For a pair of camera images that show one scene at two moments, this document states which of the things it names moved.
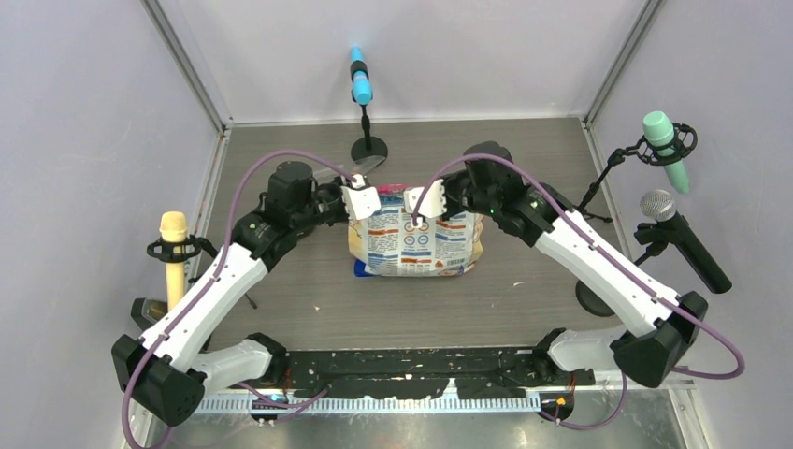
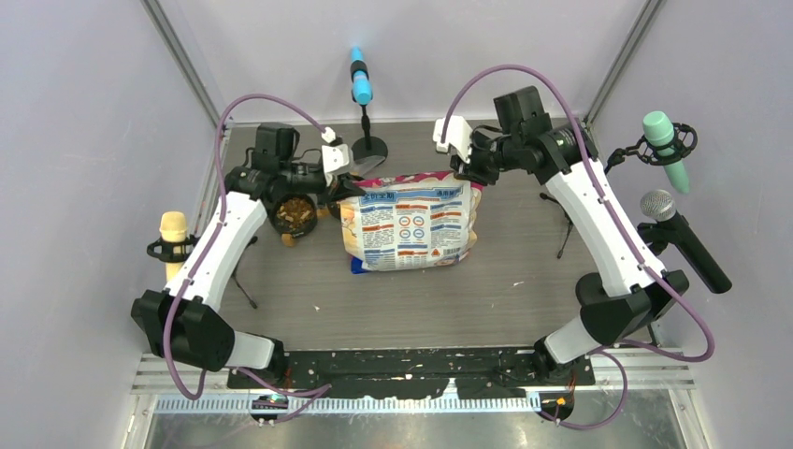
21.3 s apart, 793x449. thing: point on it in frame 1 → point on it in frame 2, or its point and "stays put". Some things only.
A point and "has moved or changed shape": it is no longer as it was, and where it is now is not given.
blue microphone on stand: (367, 146) stays put
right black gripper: (449, 182) → (473, 172)
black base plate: (426, 373) stays put
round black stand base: (591, 301) stays put
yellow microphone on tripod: (175, 247) stays put
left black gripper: (335, 187) → (344, 187)
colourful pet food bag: (396, 242) has moved or changed shape
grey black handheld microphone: (660, 206) stays put
